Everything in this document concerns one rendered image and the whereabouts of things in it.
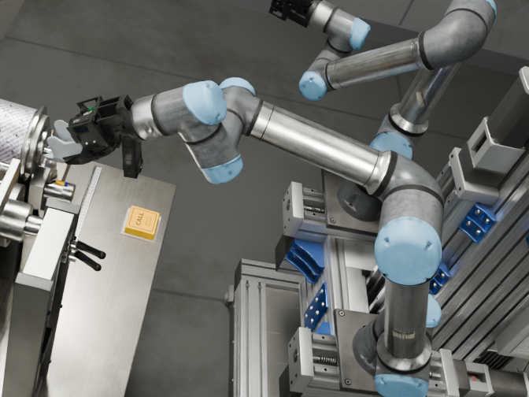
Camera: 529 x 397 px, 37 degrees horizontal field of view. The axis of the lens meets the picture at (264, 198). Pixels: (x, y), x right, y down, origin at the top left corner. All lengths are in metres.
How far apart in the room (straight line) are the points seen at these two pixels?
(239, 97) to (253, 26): 2.69
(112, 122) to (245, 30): 2.75
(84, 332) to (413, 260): 0.71
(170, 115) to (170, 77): 2.35
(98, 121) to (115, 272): 0.50
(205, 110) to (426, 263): 0.47
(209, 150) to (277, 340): 1.38
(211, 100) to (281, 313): 1.50
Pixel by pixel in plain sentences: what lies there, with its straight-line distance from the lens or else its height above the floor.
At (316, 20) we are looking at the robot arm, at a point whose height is 1.22.
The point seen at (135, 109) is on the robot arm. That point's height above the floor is 1.44.
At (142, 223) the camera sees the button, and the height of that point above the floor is 0.92.
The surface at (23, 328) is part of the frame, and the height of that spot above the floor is 1.33.
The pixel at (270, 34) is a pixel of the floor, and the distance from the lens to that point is 4.15.
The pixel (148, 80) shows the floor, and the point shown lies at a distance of 3.63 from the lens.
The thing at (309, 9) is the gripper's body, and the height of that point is 1.23.
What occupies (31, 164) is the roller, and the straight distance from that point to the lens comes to 1.50.
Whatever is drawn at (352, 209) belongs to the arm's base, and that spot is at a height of 0.84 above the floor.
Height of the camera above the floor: 2.38
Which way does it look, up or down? 46 degrees down
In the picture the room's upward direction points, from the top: 25 degrees clockwise
